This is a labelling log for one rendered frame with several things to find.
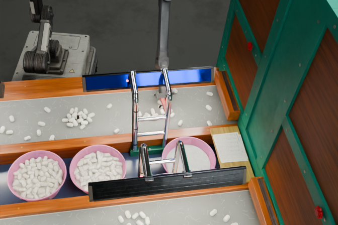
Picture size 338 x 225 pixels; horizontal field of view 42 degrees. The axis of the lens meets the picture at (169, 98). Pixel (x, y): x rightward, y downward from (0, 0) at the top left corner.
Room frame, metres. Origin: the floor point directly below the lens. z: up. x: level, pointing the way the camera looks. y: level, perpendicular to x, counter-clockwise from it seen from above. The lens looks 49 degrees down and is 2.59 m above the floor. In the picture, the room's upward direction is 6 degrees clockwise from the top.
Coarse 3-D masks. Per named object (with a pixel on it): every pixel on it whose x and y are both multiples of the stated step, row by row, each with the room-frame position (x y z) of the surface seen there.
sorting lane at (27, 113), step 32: (64, 96) 1.53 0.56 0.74; (96, 96) 1.56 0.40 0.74; (128, 96) 1.59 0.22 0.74; (192, 96) 1.64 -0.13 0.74; (0, 128) 1.28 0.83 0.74; (32, 128) 1.30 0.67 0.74; (64, 128) 1.33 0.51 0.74; (96, 128) 1.35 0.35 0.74; (128, 128) 1.37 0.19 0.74; (160, 128) 1.40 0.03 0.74
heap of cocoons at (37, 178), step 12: (24, 168) 1.07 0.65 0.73; (36, 168) 1.07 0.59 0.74; (48, 168) 1.09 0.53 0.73; (60, 168) 1.10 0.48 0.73; (24, 180) 1.01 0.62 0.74; (36, 180) 1.01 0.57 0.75; (48, 180) 1.02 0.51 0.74; (60, 180) 1.02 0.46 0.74; (24, 192) 0.94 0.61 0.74; (36, 192) 0.95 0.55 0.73; (48, 192) 0.96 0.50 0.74
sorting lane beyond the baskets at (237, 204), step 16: (240, 192) 1.07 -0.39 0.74; (96, 208) 0.91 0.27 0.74; (112, 208) 0.91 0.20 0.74; (128, 208) 0.92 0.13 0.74; (144, 208) 0.93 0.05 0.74; (160, 208) 0.94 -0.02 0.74; (176, 208) 0.95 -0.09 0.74; (192, 208) 0.96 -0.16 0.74; (208, 208) 0.97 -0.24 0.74; (224, 208) 0.98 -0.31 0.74; (240, 208) 0.99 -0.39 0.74; (0, 224) 0.78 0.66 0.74; (16, 224) 0.79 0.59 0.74; (32, 224) 0.80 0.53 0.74; (48, 224) 0.81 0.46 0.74; (64, 224) 0.81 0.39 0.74; (80, 224) 0.82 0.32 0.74; (96, 224) 0.83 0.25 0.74; (112, 224) 0.84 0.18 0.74; (144, 224) 0.86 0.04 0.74; (160, 224) 0.86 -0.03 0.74; (176, 224) 0.87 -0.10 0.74; (192, 224) 0.88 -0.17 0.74; (224, 224) 0.90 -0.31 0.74; (240, 224) 0.91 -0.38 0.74; (256, 224) 0.92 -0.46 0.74
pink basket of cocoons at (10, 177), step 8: (32, 152) 1.14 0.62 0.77; (40, 152) 1.15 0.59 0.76; (48, 152) 1.15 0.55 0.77; (16, 160) 1.09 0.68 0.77; (24, 160) 1.11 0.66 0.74; (56, 160) 1.13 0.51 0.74; (16, 168) 1.06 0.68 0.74; (64, 168) 1.08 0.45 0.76; (8, 176) 1.00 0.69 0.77; (64, 176) 1.04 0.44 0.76; (8, 184) 0.96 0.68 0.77; (56, 192) 0.97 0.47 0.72; (32, 200) 0.90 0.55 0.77; (40, 200) 0.92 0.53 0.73
